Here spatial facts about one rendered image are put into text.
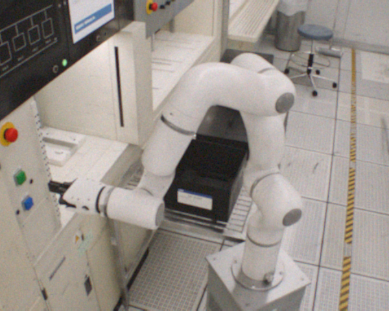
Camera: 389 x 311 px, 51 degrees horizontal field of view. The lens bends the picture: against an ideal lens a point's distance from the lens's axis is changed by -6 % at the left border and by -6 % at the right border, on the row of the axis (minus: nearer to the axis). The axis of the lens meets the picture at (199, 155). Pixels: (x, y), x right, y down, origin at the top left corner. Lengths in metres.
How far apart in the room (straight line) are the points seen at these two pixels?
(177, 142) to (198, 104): 0.10
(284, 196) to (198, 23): 2.15
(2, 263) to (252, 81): 0.87
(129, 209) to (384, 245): 2.10
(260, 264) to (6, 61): 0.99
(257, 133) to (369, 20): 4.75
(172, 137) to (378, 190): 2.51
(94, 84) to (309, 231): 1.66
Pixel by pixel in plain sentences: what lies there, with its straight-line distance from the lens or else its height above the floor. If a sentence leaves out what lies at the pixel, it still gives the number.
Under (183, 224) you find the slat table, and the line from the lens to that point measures 1.71.
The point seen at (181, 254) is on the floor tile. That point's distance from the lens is 2.61.
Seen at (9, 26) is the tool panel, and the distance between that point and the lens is 1.18.
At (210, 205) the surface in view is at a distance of 1.68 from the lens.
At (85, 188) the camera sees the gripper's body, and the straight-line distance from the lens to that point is 1.17.
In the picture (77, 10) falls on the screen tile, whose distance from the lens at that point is 1.43.
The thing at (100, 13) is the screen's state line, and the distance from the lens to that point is 1.57.
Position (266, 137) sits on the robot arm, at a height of 1.37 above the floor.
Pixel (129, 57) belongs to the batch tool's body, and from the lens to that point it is 1.75.
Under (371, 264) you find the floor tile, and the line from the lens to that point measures 2.77.
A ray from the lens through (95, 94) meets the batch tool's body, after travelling 1.91.
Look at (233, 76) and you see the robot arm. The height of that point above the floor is 1.55.
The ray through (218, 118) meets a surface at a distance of 2.15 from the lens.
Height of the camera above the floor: 1.97
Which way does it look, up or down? 36 degrees down
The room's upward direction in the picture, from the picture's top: 2 degrees clockwise
